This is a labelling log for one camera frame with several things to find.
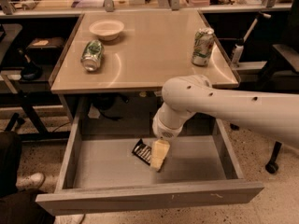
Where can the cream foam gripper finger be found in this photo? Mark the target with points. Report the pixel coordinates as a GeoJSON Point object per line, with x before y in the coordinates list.
{"type": "Point", "coordinates": [159, 151]}

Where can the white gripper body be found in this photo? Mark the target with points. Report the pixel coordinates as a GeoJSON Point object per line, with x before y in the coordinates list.
{"type": "Point", "coordinates": [163, 130]}

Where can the black rxbar chocolate wrapper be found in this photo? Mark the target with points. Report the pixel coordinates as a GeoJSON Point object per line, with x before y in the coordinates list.
{"type": "Point", "coordinates": [142, 151]}

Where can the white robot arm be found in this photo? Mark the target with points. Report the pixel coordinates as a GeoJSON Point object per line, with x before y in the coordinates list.
{"type": "Point", "coordinates": [275, 115]}

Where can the open grey drawer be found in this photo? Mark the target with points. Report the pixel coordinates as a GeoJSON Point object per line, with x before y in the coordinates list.
{"type": "Point", "coordinates": [100, 172]}

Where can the grey counter cabinet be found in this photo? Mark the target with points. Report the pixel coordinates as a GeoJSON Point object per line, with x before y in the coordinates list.
{"type": "Point", "coordinates": [155, 45]}

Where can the green soda can upright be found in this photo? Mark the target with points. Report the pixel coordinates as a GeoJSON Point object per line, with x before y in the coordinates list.
{"type": "Point", "coordinates": [202, 47]}

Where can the green soda can lying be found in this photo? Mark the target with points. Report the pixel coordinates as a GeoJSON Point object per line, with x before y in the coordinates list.
{"type": "Point", "coordinates": [92, 55]}

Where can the white handheld vacuum stick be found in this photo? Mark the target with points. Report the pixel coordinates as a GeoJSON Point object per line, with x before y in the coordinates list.
{"type": "Point", "coordinates": [239, 45]}

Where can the white paper bowl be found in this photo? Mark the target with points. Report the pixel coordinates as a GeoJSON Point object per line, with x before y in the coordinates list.
{"type": "Point", "coordinates": [106, 30]}

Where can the black office chair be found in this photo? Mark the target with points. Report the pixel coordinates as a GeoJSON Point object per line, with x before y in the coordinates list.
{"type": "Point", "coordinates": [281, 72]}

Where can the black box with label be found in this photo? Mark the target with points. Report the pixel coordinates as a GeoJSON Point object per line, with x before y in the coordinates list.
{"type": "Point", "coordinates": [46, 46]}

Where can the person's dark trouser leg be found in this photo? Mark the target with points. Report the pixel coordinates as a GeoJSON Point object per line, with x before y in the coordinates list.
{"type": "Point", "coordinates": [17, 207]}

